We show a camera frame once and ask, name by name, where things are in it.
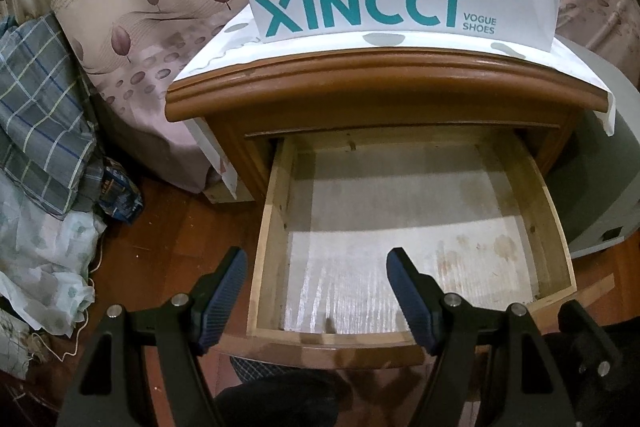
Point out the wooden nightstand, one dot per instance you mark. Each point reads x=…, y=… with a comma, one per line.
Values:
x=390, y=77

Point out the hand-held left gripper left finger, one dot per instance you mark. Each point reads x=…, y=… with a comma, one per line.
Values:
x=225, y=297

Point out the white green-printed cloth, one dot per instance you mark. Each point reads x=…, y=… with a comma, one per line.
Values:
x=40, y=257

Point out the blue packet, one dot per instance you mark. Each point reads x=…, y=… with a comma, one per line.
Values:
x=120, y=197

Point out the plaid slipper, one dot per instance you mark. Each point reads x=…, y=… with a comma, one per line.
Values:
x=255, y=367

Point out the white patterned cloth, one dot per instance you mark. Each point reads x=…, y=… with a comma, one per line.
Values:
x=310, y=42

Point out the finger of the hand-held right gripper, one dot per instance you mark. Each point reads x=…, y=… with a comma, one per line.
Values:
x=595, y=372

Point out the bed with leaf-print sheet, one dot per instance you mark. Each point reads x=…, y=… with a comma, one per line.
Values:
x=150, y=32

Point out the grey plaid cloth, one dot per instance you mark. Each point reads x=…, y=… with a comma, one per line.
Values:
x=40, y=107

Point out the grey box lid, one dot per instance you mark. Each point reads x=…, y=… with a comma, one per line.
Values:
x=600, y=187

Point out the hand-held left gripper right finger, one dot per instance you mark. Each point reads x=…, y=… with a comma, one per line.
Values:
x=410, y=302

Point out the cardboard box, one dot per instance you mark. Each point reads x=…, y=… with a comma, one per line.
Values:
x=225, y=193

